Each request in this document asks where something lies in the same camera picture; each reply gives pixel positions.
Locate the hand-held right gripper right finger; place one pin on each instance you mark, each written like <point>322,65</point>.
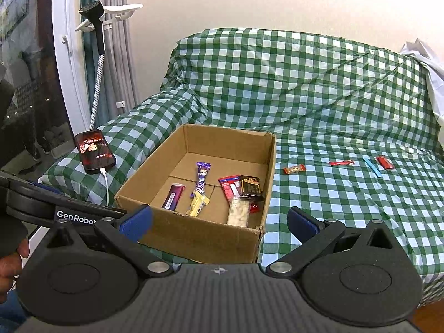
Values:
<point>301,222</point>

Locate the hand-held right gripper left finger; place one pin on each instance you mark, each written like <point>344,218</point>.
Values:
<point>135,222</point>

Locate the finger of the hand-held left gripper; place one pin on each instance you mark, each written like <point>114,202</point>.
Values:
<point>116,212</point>

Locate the maroon snack packet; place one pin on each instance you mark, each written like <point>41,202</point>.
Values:
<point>173,197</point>

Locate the dark chocolate bar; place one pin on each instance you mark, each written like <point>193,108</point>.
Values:
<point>251,187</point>

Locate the yellow snack packet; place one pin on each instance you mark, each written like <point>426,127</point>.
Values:
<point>197,204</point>

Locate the cardboard box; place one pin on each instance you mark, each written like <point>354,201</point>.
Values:
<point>208,242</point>

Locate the purple snack packet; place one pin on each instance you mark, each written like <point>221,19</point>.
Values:
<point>202,177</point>

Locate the large red snack packet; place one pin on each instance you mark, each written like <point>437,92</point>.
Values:
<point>227,185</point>

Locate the person's left hand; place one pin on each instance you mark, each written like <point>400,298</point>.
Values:
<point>10,270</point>

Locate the small orange candy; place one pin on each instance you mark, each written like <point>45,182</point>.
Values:
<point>295,169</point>

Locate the black smartphone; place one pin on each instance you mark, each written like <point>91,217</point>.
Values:
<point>94,151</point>

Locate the thin red snack bar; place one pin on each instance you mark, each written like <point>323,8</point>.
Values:
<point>341,162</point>

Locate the light blue candy stick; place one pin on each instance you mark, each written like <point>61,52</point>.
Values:
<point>373,167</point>

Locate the small red candy packet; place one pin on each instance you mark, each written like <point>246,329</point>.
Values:
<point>385,163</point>

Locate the white curtain clip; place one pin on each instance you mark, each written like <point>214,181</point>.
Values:
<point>120,104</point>

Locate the person's blue jeans leg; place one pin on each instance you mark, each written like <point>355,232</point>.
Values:
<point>12,315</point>

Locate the green checkered cloth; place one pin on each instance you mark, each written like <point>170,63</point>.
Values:
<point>312,93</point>

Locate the grey curtain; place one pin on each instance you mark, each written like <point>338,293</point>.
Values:
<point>119,59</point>

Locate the black steamer head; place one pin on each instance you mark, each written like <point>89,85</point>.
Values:
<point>93,12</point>

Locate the white plastic hanger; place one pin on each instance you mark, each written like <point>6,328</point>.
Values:
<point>121,10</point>

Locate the white cloth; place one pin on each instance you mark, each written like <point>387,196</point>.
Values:
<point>426,62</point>

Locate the white window frame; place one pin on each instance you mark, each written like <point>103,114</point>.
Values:
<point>67,76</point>

